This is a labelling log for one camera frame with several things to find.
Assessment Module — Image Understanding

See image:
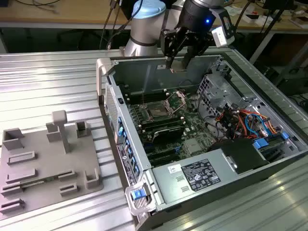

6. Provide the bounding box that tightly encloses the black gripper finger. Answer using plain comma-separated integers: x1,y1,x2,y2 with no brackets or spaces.
184,32,214,68
160,28,187,70

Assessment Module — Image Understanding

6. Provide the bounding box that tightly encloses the metal socket cover frame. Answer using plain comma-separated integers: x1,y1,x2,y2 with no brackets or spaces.
165,90,188,116

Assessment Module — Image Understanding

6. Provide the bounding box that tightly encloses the CPU socket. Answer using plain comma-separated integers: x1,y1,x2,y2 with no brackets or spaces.
143,102,169,121

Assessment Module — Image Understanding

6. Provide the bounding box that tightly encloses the black expansion slot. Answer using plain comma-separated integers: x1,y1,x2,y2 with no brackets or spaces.
145,146,179,158
148,154,180,167

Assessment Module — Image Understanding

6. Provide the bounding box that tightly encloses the perforated metal drive cage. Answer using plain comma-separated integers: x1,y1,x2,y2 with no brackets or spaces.
197,73,244,121

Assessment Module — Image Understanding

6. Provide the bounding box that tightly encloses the black RAM slots bank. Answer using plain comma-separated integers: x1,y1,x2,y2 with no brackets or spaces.
119,83,168,105
141,115,186,132

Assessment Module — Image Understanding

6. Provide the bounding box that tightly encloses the green motherboard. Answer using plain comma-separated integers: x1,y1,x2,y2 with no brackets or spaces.
125,91,227,169

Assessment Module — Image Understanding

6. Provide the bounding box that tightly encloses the black tripod pole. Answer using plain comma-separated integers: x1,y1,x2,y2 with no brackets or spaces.
249,0,291,62

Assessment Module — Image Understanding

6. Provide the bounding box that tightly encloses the black monitor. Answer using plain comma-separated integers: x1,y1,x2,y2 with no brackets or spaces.
262,0,298,11

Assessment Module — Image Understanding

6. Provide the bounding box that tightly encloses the black chair base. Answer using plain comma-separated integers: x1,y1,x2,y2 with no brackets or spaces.
56,28,103,50

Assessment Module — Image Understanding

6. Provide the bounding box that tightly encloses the black graphics card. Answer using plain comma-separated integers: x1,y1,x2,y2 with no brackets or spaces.
151,127,185,145

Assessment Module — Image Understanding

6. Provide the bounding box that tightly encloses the silver chipset heatsink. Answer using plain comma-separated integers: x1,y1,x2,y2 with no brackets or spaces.
184,139,203,155

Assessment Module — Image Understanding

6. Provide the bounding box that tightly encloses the wooden desk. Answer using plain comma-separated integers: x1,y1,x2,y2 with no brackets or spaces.
0,0,308,33

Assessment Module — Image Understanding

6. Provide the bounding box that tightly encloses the open grey PC case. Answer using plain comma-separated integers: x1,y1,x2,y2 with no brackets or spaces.
95,51,308,231

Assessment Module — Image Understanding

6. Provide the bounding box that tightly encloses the black plastic air shroud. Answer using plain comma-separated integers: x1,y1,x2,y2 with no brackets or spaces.
208,138,270,175

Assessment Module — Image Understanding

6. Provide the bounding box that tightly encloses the large blue drive clip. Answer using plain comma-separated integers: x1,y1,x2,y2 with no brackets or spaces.
253,139,270,150

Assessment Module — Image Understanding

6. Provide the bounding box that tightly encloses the grey power supply with label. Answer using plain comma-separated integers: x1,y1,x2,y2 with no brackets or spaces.
151,148,239,205

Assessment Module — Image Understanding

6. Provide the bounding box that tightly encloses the blue case latch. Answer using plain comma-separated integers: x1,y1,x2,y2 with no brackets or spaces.
131,189,147,201

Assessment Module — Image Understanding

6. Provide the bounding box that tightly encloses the grey parts rack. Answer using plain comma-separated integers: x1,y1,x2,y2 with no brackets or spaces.
0,110,104,215

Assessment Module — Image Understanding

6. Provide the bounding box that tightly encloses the green RAM stick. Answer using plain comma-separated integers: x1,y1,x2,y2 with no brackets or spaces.
20,175,60,187

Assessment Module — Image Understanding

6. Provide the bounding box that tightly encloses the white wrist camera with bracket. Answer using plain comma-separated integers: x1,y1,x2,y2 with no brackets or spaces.
211,9,236,48

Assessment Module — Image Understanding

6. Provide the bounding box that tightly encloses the black hanging cable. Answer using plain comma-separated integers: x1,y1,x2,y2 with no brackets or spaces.
100,0,132,50

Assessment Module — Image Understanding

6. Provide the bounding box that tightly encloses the blue data wire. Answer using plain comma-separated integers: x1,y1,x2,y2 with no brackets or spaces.
244,112,269,138

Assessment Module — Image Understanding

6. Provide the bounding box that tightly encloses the orange wire bundle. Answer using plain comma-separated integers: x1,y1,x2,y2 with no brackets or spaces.
215,108,282,141

